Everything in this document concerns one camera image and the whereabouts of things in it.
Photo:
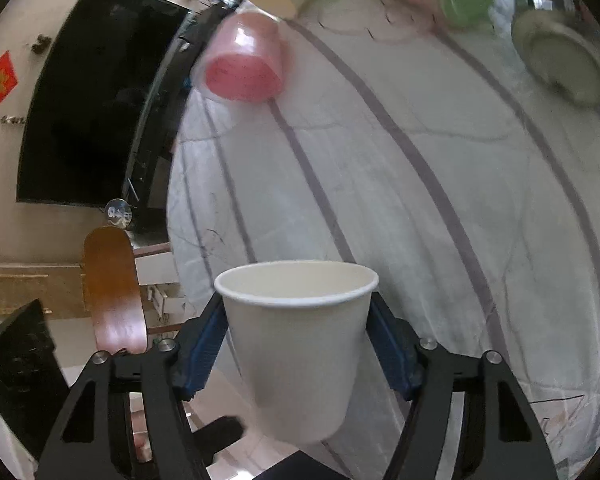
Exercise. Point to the black tv cabinet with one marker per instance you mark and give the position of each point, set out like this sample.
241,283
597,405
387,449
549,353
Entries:
160,118

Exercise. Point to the blue black tin can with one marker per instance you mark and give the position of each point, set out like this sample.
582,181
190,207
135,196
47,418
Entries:
559,43

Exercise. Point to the glass globe ornament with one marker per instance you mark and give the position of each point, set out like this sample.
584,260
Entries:
118,213

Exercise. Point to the large black television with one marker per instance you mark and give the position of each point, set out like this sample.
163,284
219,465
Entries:
87,102

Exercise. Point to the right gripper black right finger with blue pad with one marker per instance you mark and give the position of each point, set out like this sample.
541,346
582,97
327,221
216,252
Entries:
500,437

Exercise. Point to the pink plastic cup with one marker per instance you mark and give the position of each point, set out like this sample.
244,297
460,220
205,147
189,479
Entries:
244,60

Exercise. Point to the brown wooden stool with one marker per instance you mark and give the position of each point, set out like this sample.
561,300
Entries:
113,292

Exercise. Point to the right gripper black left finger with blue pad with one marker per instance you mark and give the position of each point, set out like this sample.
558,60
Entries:
124,417

